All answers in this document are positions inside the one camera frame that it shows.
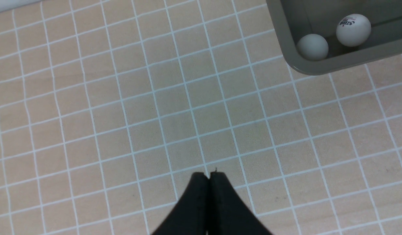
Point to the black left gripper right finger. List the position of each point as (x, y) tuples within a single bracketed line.
[(227, 213)]

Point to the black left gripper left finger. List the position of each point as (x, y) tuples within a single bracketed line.
[(188, 217)]

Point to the white ping-pong ball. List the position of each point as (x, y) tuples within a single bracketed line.
[(353, 30), (313, 47)]

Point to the beige checkered tablecloth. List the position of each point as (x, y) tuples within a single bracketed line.
[(107, 107)]

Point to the olive green plastic bin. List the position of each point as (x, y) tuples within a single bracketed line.
[(294, 19)]

